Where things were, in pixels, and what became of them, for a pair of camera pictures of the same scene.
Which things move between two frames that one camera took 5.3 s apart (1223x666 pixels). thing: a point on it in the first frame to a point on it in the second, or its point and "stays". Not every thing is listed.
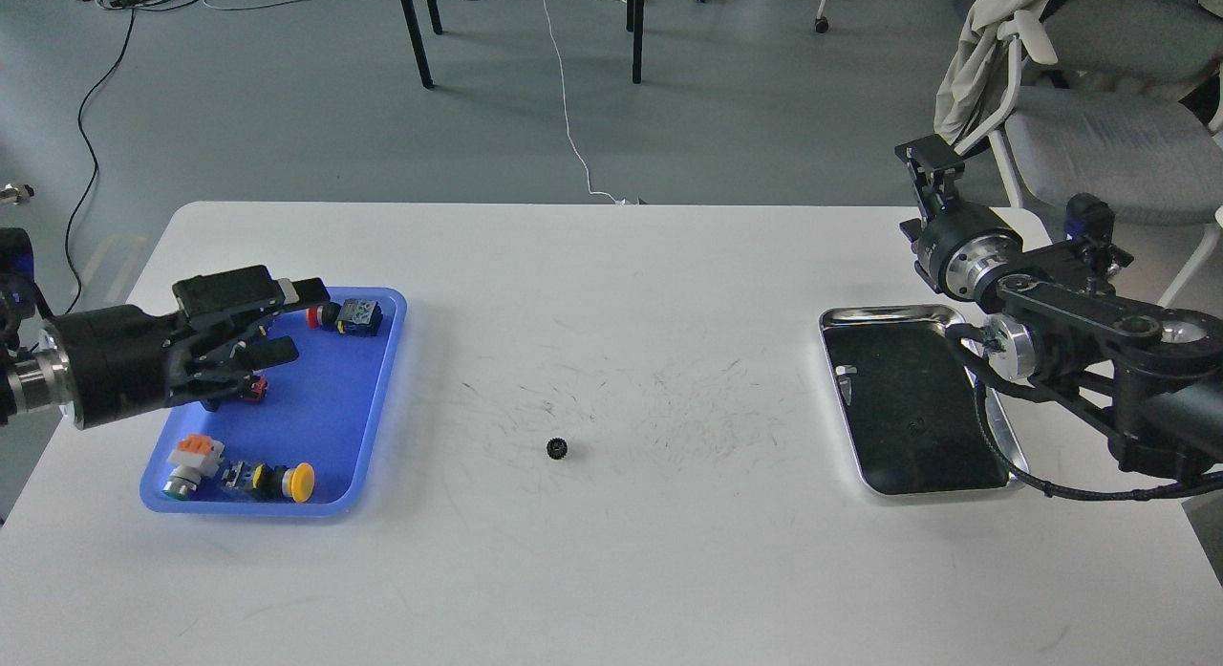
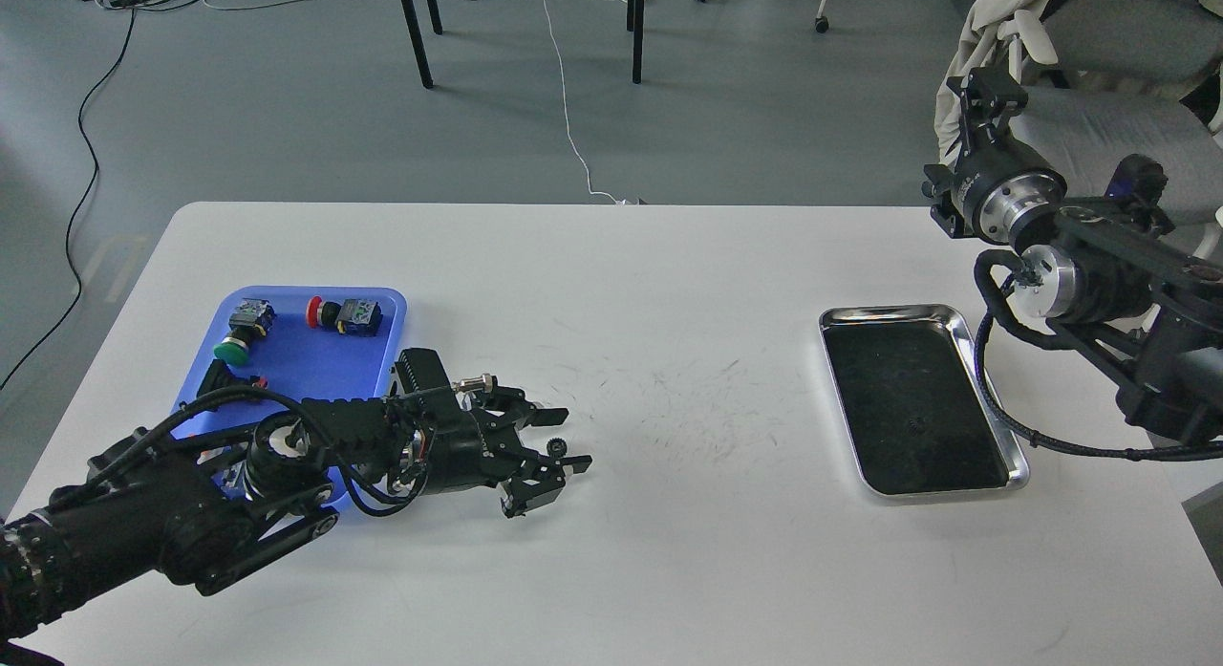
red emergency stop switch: [355, 316] stays
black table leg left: [411, 16] stays
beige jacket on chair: [975, 76] stays
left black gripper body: [120, 360] to [470, 448]
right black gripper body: [961, 249] to [995, 189]
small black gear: [556, 448] stays
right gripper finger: [934, 164] to [989, 98]
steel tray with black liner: [906, 398] stays
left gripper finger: [221, 372] to [537, 483]
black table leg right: [634, 20] stays
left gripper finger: [211, 301] to [512, 403]
